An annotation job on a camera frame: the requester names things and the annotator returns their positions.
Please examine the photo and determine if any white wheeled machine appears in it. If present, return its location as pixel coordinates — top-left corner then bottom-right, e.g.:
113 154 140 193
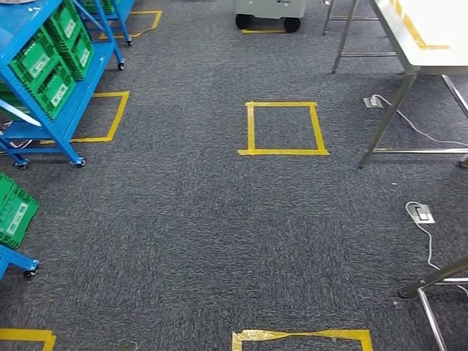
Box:
233 0 307 34

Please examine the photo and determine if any crinkled yellow floor tape square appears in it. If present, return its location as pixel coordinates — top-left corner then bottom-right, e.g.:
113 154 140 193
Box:
231 329 374 351

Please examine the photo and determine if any green plastic crate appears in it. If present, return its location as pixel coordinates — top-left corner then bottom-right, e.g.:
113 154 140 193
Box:
81 0 122 15
62 29 95 82
9 26 63 94
0 173 40 250
44 0 83 53
32 60 77 122

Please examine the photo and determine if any yellow tape on table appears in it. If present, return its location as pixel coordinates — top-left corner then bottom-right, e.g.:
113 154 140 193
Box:
387 0 451 51

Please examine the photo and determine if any steel table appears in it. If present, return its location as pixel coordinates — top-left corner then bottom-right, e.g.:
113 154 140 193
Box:
359 0 468 170

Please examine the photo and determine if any steel table frame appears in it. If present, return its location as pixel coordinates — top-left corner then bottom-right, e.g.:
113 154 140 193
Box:
322 0 397 75

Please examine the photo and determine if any white floor cable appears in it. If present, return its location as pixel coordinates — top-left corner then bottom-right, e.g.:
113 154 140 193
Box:
405 200 468 298
372 94 468 148

